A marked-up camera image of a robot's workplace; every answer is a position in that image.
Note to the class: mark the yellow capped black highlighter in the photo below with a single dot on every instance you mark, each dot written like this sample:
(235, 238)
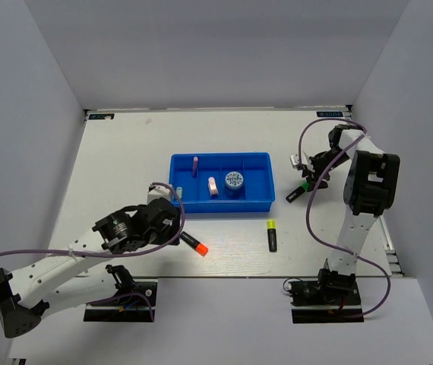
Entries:
(272, 235)

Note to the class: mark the green capped black highlighter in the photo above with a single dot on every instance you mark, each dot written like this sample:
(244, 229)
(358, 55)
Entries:
(296, 193)

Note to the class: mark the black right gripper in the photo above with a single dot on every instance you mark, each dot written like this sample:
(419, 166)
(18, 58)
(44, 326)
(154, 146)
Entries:
(313, 177)

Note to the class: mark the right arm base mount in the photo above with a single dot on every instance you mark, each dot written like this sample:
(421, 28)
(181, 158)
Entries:
(331, 298)

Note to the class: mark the corner label sticker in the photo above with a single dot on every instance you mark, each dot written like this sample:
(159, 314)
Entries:
(329, 114)
(101, 116)

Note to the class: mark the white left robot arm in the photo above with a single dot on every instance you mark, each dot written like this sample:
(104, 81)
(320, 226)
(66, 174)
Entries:
(83, 275)

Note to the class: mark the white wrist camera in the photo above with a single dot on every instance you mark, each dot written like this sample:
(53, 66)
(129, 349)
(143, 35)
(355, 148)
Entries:
(299, 161)
(159, 196)

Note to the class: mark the right corner label sticker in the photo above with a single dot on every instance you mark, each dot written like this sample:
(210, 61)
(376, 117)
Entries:
(329, 114)

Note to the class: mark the blue plastic divided tray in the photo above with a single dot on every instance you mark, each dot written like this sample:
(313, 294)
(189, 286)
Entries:
(256, 168)

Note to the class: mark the light blue small eraser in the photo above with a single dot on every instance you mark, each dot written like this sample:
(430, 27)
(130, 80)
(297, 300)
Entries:
(179, 191)

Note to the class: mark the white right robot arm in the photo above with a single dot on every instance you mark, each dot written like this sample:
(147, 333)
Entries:
(369, 189)

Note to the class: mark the orange capped black highlighter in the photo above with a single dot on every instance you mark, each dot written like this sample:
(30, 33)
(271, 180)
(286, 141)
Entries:
(195, 244)

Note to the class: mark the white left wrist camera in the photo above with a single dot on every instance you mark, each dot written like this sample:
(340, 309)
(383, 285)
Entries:
(159, 196)

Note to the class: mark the left corner label sticker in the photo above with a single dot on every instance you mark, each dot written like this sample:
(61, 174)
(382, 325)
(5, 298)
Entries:
(101, 116)

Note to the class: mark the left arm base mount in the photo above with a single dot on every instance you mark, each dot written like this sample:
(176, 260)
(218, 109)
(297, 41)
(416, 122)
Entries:
(134, 300)

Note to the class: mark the blue patterned tape roll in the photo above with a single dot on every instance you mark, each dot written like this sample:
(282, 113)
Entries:
(234, 185)

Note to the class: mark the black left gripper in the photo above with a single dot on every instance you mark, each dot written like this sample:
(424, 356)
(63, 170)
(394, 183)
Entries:
(170, 233)

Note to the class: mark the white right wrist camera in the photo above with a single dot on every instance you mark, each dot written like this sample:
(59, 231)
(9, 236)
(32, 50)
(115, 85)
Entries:
(299, 161)

